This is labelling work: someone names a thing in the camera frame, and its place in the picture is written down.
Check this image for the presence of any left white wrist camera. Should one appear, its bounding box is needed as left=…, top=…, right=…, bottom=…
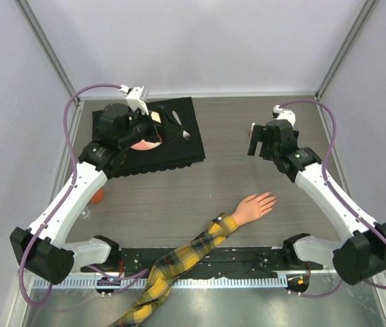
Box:
left=125, top=86, right=149, bottom=115

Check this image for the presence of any black cloth placemat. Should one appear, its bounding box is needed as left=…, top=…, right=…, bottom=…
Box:
left=78, top=97, right=205, bottom=179

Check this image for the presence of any pink ceramic plate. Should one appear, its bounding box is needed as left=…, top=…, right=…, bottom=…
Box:
left=131, top=140, right=161, bottom=151

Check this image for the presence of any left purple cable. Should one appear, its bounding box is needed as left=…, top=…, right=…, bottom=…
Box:
left=16, top=84, right=127, bottom=308

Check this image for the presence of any orange ball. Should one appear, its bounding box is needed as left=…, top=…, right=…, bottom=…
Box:
left=89, top=188, right=105, bottom=204

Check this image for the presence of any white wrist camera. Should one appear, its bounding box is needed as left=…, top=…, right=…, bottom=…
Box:
left=125, top=86, right=149, bottom=115
left=272, top=105, right=296, bottom=127

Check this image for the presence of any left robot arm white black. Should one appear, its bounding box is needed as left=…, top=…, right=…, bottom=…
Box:
left=10, top=104, right=190, bottom=285

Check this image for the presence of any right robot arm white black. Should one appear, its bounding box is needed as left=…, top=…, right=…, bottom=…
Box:
left=247, top=119, right=386, bottom=285

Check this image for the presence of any silver fork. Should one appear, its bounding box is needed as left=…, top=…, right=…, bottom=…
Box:
left=172, top=110, right=191, bottom=140

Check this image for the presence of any yellow plaid sleeve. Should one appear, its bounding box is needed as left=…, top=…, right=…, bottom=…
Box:
left=111, top=213, right=239, bottom=326

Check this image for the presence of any white slotted cable duct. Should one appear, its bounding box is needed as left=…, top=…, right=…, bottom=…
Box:
left=33, top=276, right=288, bottom=290

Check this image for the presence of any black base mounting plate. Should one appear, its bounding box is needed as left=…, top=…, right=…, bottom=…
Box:
left=95, top=247, right=323, bottom=279

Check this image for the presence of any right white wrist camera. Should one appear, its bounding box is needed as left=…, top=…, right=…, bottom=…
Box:
left=272, top=105, right=296, bottom=127

